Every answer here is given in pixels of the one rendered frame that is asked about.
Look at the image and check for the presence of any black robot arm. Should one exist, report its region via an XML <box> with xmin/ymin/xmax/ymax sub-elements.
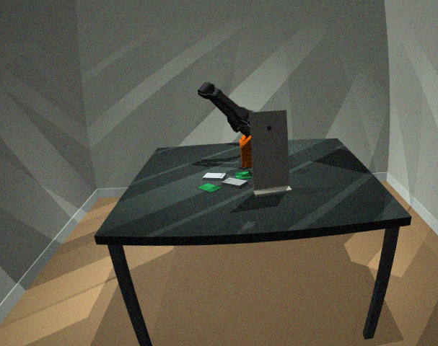
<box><xmin>198</xmin><ymin>82</ymin><xmax>255</xmax><ymax>139</ymax></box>

